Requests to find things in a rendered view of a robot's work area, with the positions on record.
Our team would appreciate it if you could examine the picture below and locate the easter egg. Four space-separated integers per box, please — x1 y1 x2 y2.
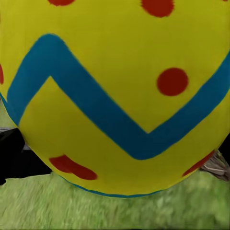
0 0 230 199

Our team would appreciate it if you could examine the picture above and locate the wicker basket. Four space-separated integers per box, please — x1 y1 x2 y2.
199 152 230 182

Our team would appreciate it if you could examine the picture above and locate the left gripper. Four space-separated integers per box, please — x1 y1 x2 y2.
5 150 52 179

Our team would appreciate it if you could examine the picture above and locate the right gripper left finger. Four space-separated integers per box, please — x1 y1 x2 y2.
0 128 25 185

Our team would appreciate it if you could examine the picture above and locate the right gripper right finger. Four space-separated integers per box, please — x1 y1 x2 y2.
218 134 230 166

